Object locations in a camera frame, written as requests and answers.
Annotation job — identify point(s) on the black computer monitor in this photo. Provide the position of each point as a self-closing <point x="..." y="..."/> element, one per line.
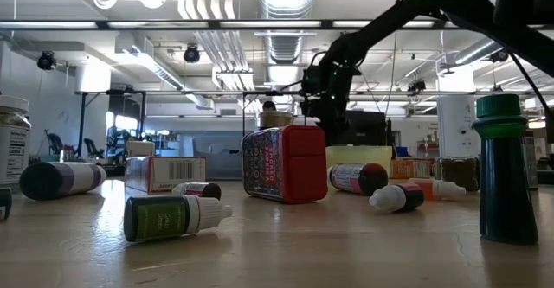
<point x="550" y="128"/>
<point x="372" y="128"/>

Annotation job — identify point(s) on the person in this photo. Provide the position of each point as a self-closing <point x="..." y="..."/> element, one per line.
<point x="269" y="106"/>

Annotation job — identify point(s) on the white rectangular ceiling duct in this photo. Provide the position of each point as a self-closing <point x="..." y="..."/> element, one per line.
<point x="147" y="61"/>

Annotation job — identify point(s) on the glass spice jar white lid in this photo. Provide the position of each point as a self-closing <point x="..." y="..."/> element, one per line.
<point x="13" y="149"/>

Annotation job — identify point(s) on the red background cart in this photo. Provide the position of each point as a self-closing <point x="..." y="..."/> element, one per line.
<point x="426" y="147"/>

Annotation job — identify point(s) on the yellow plastic bin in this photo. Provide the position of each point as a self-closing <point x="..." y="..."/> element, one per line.
<point x="359" y="156"/>

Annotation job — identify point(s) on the blue background chair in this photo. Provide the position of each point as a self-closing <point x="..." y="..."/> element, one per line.
<point x="401" y="151"/>

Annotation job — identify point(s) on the purple food colouring bottle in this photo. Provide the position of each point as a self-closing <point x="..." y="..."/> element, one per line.
<point x="60" y="180"/>

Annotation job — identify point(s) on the white column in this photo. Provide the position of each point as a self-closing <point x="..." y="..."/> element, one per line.
<point x="456" y="119"/>

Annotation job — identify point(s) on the black background rig frame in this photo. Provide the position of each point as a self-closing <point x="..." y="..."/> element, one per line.
<point x="275" y="93"/>
<point x="81" y="123"/>

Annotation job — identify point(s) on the orange dropper bottle white cap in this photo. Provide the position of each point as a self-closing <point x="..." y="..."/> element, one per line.
<point x="446" y="189"/>

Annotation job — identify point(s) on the LED light bar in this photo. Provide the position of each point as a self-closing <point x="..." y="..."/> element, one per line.
<point x="268" y="23"/>

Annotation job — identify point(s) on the red dropper bottle white cap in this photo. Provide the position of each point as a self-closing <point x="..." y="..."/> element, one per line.
<point x="396" y="198"/>

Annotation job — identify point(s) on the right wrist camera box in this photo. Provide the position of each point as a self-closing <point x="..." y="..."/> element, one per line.
<point x="311" y="85"/>

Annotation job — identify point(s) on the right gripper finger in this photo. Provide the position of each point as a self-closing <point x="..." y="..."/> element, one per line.
<point x="333" y="134"/>

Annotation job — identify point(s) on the square herb jar green label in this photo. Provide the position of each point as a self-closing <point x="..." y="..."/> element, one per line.
<point x="459" y="173"/>

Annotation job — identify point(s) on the black ceiling spotlight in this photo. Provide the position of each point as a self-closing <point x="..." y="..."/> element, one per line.
<point x="416" y="85"/>
<point x="46" y="60"/>
<point x="500" y="55"/>
<point x="191" y="54"/>

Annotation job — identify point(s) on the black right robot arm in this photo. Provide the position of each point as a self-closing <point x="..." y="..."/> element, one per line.
<point x="402" y="15"/>

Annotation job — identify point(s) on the yellow corn pops box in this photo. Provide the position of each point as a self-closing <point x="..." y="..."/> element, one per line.
<point x="140" y="149"/>

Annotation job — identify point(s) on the red smoked paprika tin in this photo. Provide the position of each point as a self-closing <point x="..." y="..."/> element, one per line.
<point x="303" y="162"/>

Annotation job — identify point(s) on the grass green dropper bottle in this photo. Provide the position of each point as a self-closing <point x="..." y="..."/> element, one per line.
<point x="164" y="219"/>

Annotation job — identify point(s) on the grey round ceiling duct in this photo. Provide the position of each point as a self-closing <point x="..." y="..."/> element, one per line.
<point x="476" y="50"/>

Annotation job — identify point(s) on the background storage shelf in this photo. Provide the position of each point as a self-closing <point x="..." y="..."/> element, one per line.
<point x="166" y="143"/>

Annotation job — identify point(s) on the dark green bottle green cap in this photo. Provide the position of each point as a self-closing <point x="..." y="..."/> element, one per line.
<point x="504" y="184"/>

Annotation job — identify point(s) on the red froot loops box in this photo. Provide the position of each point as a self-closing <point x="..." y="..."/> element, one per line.
<point x="164" y="173"/>

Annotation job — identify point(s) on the furikake jar tan lid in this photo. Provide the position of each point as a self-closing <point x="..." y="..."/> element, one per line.
<point x="277" y="119"/>

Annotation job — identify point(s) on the maroon dropper bottle white cap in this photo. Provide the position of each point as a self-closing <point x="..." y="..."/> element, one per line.
<point x="203" y="190"/>

